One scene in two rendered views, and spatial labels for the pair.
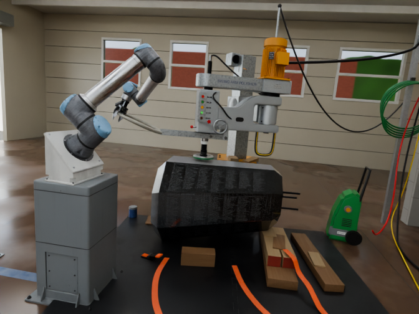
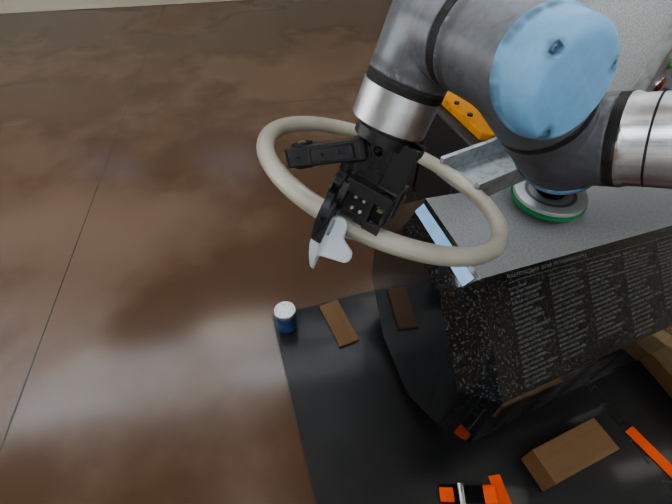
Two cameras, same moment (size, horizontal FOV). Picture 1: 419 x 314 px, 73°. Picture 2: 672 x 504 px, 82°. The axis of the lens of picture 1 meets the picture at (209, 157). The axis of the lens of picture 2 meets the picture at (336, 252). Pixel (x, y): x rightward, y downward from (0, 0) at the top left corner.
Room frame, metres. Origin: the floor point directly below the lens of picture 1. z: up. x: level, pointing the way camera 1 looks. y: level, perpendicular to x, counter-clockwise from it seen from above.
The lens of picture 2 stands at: (2.26, 1.00, 1.64)
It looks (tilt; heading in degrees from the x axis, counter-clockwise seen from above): 47 degrees down; 340
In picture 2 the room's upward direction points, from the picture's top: straight up
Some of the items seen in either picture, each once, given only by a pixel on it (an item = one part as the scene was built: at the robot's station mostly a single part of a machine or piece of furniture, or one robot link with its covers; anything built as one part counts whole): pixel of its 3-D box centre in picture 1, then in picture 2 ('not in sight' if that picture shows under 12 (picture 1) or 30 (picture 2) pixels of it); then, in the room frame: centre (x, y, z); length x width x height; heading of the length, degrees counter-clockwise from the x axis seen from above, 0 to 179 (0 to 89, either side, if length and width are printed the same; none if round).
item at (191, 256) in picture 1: (197, 256); (568, 453); (2.36, 0.03, 0.07); 0.30 x 0.12 x 0.12; 93
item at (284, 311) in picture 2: (133, 211); (285, 317); (3.30, 0.88, 0.08); 0.10 x 0.10 x 0.13
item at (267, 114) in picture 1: (267, 114); not in sight; (3.05, -0.58, 1.37); 0.19 x 0.19 x 0.20
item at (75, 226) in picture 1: (79, 232); not in sight; (1.95, 0.91, 0.43); 0.50 x 0.50 x 0.85; 81
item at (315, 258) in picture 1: (316, 259); not in sight; (2.45, -1.06, 0.09); 0.25 x 0.10 x 0.01; 174
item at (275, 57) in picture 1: (274, 60); not in sight; (3.04, -0.59, 1.93); 0.31 x 0.28 x 0.40; 12
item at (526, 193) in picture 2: (203, 156); (549, 192); (2.92, 0.06, 0.90); 0.21 x 0.21 x 0.01
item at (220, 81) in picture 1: (242, 86); not in sight; (2.99, -0.28, 1.64); 0.96 x 0.25 x 0.17; 102
